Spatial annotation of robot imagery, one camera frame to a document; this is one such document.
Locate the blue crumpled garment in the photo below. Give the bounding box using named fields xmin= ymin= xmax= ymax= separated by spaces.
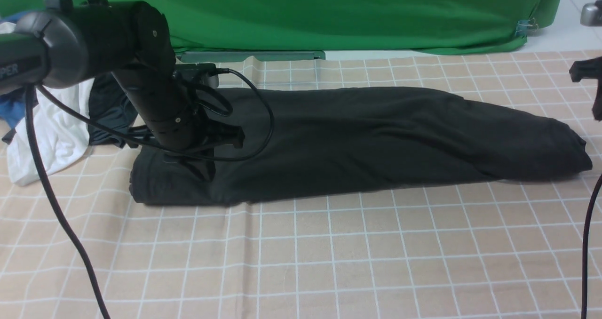
xmin=0 ymin=11 xmax=31 ymax=129

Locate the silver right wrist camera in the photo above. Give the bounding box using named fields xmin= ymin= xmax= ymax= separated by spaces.
xmin=580 ymin=0 xmax=602 ymax=27

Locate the green backdrop cloth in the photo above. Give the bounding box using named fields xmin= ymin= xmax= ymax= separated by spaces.
xmin=1 ymin=0 xmax=560 ymax=55

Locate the blue binder clip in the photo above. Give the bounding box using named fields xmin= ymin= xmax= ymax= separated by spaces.
xmin=514 ymin=17 xmax=539 ymax=38

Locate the green metal base rail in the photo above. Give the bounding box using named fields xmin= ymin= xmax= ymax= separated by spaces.
xmin=179 ymin=50 xmax=325 ymax=63

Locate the dark teal crumpled shirt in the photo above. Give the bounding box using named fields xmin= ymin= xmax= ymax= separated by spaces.
xmin=1 ymin=73 xmax=138 ymax=144

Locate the dark gray long-sleeve top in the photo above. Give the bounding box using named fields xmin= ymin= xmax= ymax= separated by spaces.
xmin=129 ymin=87 xmax=593 ymax=206

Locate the white crumpled shirt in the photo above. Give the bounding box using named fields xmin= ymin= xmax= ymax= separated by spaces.
xmin=0 ymin=22 xmax=95 ymax=186

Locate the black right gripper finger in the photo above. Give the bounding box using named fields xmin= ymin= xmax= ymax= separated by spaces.
xmin=569 ymin=56 xmax=602 ymax=121

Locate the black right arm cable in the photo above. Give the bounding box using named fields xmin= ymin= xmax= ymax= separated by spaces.
xmin=581 ymin=173 xmax=602 ymax=319

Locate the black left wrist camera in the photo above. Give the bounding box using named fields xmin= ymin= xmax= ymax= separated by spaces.
xmin=174 ymin=63 xmax=229 ymax=89

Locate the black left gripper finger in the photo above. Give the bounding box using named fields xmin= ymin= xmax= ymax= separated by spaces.
xmin=181 ymin=157 xmax=216 ymax=183

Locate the beige checkered tablecloth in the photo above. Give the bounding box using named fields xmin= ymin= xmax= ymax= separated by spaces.
xmin=0 ymin=50 xmax=602 ymax=319

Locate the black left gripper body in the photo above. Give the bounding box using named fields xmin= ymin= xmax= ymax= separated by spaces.
xmin=163 ymin=118 xmax=245 ymax=162

